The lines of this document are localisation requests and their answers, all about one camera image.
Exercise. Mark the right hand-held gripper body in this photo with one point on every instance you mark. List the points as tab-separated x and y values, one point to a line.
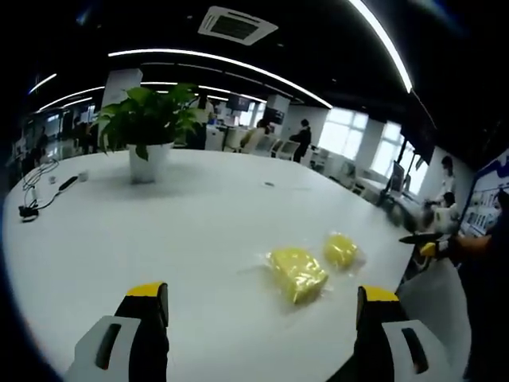
447	221

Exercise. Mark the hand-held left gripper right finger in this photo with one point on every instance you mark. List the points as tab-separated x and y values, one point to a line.
378	342

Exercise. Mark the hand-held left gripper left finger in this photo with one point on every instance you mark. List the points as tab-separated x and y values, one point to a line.
131	342

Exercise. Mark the small yellow silicone block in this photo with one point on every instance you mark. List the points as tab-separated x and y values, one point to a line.
339	248

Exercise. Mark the large yellow silicone block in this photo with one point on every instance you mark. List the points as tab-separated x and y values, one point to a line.
296	272

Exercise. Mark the computer monitor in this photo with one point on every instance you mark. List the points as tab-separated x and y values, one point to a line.
397	175

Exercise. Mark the person's dark clothing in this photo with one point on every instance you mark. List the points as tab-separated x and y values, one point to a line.
489	310

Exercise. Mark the black power strip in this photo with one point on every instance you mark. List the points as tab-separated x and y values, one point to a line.
68	183

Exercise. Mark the small white cup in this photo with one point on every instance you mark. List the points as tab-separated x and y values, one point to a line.
83	176

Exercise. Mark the long ceiling light strip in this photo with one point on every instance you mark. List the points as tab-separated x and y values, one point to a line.
383	40
222	59

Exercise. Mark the green potted plant white pot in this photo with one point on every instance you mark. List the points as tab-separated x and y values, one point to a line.
149	119

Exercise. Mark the ceiling air conditioner vent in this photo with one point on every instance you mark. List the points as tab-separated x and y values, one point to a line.
237	25

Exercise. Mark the blue wall display board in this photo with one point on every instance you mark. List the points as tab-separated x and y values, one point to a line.
487	191

